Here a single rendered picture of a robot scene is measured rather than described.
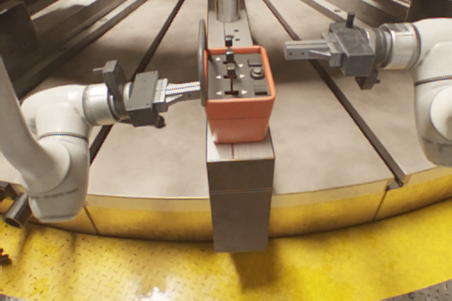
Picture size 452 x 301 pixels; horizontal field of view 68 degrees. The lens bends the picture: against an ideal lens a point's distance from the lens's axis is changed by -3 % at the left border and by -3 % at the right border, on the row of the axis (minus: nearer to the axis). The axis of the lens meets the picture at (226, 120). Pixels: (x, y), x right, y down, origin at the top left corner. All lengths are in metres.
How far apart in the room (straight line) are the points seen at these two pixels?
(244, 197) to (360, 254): 0.72
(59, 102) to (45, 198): 0.20
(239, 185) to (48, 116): 0.42
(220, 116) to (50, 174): 0.32
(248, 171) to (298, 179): 0.45
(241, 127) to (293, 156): 0.56
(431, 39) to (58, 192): 0.75
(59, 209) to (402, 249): 1.18
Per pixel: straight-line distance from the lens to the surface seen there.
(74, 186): 0.71
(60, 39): 1.96
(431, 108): 0.70
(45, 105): 0.79
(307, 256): 1.36
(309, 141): 1.28
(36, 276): 1.49
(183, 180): 1.15
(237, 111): 0.64
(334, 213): 1.34
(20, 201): 1.22
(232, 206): 0.81
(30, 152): 0.64
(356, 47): 0.68
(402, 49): 0.72
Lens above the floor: 1.20
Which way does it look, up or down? 41 degrees down
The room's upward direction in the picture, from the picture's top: 2 degrees counter-clockwise
